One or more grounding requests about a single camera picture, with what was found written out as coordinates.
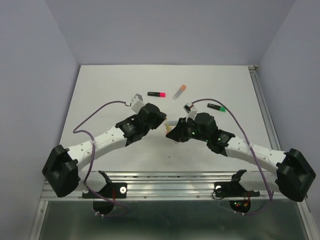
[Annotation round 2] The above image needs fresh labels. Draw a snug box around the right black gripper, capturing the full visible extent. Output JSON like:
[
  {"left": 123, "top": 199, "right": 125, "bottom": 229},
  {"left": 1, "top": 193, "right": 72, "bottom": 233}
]
[{"left": 164, "top": 117, "right": 209, "bottom": 143}]

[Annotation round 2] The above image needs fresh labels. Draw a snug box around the yellow translucent highlighter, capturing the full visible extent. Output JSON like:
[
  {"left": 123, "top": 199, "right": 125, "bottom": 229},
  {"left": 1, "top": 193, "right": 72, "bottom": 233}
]
[{"left": 165, "top": 123, "right": 172, "bottom": 133}]

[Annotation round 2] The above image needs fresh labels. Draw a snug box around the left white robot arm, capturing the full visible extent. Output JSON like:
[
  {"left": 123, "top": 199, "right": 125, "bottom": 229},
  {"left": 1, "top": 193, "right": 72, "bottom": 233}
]
[{"left": 42, "top": 103, "right": 167, "bottom": 198}]

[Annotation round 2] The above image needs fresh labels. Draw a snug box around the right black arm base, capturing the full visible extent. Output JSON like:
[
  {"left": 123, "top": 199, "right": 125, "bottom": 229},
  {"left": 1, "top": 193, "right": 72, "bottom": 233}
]
[{"left": 211, "top": 169, "right": 260, "bottom": 215}]

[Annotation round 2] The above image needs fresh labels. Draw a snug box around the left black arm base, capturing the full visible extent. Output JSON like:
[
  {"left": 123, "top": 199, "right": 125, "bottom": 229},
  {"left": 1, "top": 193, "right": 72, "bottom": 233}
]
[{"left": 81, "top": 170, "right": 129, "bottom": 218}]

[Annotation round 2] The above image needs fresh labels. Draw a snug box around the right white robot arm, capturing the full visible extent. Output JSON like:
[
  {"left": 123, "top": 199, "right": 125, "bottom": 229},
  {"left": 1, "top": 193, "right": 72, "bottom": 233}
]
[{"left": 166, "top": 112, "right": 316, "bottom": 202}]

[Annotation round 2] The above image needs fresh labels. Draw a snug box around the green black highlighter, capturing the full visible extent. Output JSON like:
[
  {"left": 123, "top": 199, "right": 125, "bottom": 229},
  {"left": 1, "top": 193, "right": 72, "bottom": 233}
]
[{"left": 207, "top": 103, "right": 226, "bottom": 112}]

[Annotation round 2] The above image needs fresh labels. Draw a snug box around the mint cap translucent highlighter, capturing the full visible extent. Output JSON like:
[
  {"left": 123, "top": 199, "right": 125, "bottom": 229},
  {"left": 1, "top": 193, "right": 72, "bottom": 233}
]
[{"left": 164, "top": 120, "right": 178, "bottom": 126}]

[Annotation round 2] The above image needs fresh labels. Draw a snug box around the pink black highlighter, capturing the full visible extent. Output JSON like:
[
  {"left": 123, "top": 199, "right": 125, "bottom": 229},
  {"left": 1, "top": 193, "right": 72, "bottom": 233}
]
[{"left": 147, "top": 91, "right": 166, "bottom": 98}]

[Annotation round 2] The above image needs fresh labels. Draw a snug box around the peach cap translucent highlighter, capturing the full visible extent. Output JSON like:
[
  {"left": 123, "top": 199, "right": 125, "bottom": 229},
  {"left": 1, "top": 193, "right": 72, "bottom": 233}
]
[{"left": 172, "top": 84, "right": 186, "bottom": 100}]

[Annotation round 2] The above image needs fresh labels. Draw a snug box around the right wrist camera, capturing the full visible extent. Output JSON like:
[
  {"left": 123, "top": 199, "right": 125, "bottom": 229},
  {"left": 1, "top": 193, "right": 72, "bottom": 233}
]
[{"left": 183, "top": 102, "right": 198, "bottom": 120}]

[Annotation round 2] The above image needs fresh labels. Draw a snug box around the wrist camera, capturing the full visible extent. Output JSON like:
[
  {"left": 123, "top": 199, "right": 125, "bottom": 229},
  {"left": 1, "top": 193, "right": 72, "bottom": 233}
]
[
  {"left": 129, "top": 93, "right": 145, "bottom": 114},
  {"left": 183, "top": 102, "right": 198, "bottom": 120}
]

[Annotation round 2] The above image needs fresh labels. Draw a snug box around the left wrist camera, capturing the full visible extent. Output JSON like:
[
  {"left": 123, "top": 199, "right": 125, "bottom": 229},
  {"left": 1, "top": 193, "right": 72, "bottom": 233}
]
[{"left": 129, "top": 93, "right": 145, "bottom": 114}]

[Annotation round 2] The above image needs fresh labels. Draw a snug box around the aluminium front rail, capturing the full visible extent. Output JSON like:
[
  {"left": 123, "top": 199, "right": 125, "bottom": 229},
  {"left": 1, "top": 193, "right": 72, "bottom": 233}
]
[{"left": 41, "top": 171, "right": 308, "bottom": 201}]

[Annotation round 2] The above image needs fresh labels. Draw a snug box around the aluminium rail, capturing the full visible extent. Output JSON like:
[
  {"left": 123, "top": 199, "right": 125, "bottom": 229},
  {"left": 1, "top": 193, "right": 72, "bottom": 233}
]
[
  {"left": 248, "top": 65, "right": 282, "bottom": 150},
  {"left": 41, "top": 171, "right": 308, "bottom": 201}
]

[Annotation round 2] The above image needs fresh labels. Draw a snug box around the aluminium right rail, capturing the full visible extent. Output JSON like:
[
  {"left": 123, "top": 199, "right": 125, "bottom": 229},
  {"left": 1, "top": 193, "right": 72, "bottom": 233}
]
[{"left": 248, "top": 65, "right": 282, "bottom": 150}]

